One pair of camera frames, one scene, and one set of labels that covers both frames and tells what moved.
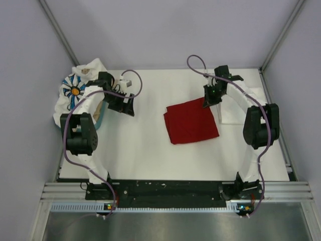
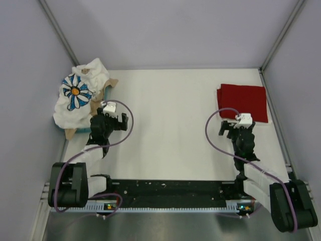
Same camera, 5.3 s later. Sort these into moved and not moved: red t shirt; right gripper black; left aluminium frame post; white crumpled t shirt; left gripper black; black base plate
Moved: right gripper black; red t shirt; left gripper black
Not moved: white crumpled t shirt; left aluminium frame post; black base plate
